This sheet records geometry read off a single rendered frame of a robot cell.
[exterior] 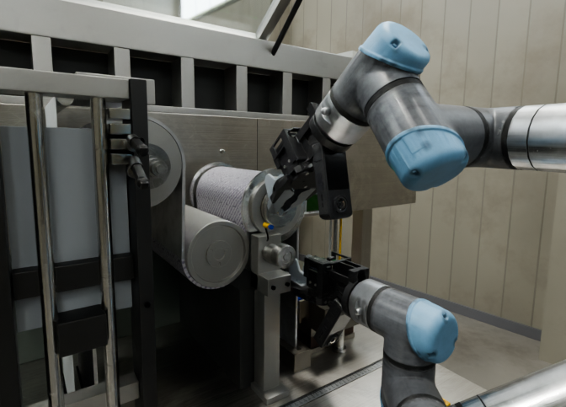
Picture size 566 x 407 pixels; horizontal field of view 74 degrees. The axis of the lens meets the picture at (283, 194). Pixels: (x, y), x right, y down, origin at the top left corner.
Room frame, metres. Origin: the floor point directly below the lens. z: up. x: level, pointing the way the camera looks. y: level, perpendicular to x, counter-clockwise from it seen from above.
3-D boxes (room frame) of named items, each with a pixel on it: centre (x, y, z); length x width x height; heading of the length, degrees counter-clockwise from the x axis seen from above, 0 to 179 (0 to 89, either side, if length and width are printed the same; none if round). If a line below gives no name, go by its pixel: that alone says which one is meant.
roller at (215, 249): (0.74, 0.18, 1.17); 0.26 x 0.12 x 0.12; 35
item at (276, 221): (0.70, 0.01, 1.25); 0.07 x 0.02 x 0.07; 125
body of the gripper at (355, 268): (0.65, -0.10, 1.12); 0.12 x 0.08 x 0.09; 35
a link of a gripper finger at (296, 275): (0.73, -0.03, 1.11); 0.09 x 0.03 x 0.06; 36
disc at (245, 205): (0.71, 0.01, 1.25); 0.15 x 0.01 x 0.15; 125
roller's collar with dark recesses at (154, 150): (0.55, 0.21, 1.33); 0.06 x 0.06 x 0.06; 35
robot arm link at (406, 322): (0.52, -0.19, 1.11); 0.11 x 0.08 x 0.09; 35
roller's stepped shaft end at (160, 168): (0.50, 0.17, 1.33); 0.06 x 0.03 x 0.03; 35
